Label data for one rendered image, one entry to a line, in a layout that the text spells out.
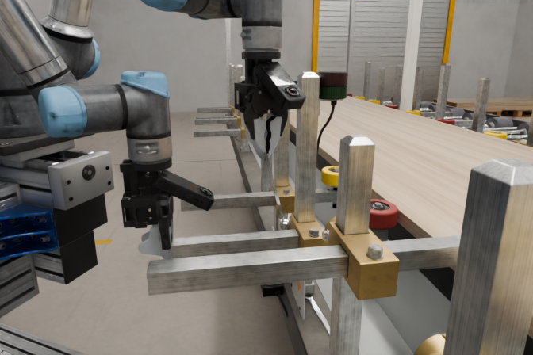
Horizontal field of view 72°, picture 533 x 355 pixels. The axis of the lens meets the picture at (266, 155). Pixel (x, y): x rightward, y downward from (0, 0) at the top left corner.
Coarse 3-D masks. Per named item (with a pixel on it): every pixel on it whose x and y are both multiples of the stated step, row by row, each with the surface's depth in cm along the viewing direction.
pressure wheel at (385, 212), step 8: (376, 200) 78; (384, 200) 78; (376, 208) 75; (384, 208) 75; (392, 208) 74; (376, 216) 72; (384, 216) 72; (392, 216) 72; (376, 224) 72; (384, 224) 72; (392, 224) 73
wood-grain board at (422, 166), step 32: (320, 128) 159; (352, 128) 159; (384, 128) 159; (416, 128) 159; (448, 128) 159; (384, 160) 111; (416, 160) 111; (448, 160) 111; (480, 160) 111; (384, 192) 85; (416, 192) 85; (448, 192) 85; (416, 224) 69; (448, 224) 68
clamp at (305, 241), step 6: (294, 216) 79; (294, 222) 76; (306, 222) 76; (312, 222) 76; (294, 228) 76; (300, 228) 74; (306, 228) 74; (318, 228) 74; (300, 234) 72; (306, 234) 71; (300, 240) 72; (306, 240) 69; (312, 240) 69; (318, 240) 70; (300, 246) 72; (306, 246) 70; (312, 246) 70
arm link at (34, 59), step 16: (0, 0) 55; (16, 0) 57; (0, 16) 55; (16, 16) 56; (32, 16) 59; (0, 32) 56; (16, 32) 57; (32, 32) 58; (0, 48) 58; (16, 48) 58; (32, 48) 59; (48, 48) 61; (16, 64) 59; (32, 64) 59; (48, 64) 60; (64, 64) 64; (32, 80) 60; (48, 80) 61; (64, 80) 63
